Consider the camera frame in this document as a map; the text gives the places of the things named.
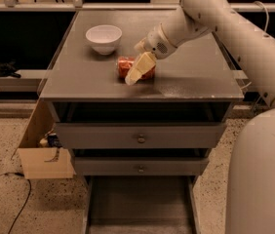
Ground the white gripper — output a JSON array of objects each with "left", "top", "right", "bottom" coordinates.
[{"left": 125, "top": 24, "right": 177, "bottom": 86}]

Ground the red coke can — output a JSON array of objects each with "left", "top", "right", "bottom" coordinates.
[{"left": 117, "top": 57, "right": 155, "bottom": 80}]

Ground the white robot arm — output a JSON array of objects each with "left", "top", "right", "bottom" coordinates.
[{"left": 125, "top": 0, "right": 275, "bottom": 234}]

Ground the grey drawer cabinet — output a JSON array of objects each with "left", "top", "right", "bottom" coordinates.
[{"left": 40, "top": 10, "right": 243, "bottom": 164}]

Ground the grey top drawer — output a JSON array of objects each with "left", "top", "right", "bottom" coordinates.
[{"left": 55, "top": 123, "right": 226, "bottom": 149}]

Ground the grey middle drawer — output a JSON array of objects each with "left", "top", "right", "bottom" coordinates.
[{"left": 73, "top": 157, "right": 209, "bottom": 176}]

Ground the grey open bottom drawer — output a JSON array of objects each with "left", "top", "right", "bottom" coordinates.
[{"left": 81, "top": 176, "right": 201, "bottom": 234}]

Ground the white ceramic bowl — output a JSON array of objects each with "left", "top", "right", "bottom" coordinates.
[{"left": 85, "top": 24, "right": 122, "bottom": 56}]

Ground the wooden side box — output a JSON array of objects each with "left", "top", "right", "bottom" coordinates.
[{"left": 17, "top": 100, "right": 75, "bottom": 179}]

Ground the white hanging cable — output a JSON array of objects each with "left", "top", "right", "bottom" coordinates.
[{"left": 240, "top": 0, "right": 271, "bottom": 91}]

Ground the black floor cable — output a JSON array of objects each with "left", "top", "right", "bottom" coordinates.
[{"left": 0, "top": 171, "right": 33, "bottom": 234}]

